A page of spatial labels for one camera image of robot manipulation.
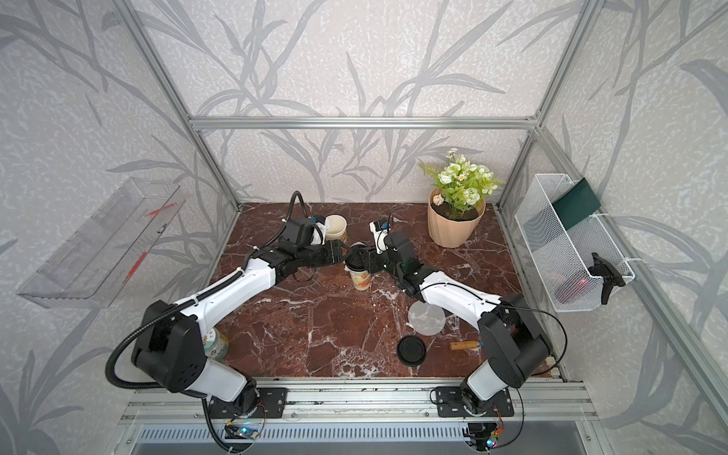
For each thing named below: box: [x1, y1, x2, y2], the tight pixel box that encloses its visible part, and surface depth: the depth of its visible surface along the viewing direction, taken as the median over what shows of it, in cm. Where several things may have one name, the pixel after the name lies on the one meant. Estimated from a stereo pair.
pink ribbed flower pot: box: [427, 187, 487, 249], surface depth 101 cm
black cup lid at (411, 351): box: [396, 335, 427, 367], surface depth 83 cm
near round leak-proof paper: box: [408, 299, 447, 337], surface depth 91 cm
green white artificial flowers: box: [418, 147, 506, 215], surface depth 88 cm
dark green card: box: [551, 177, 602, 231], surface depth 73 cm
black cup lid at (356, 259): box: [345, 246, 369, 273], surface depth 84 cm
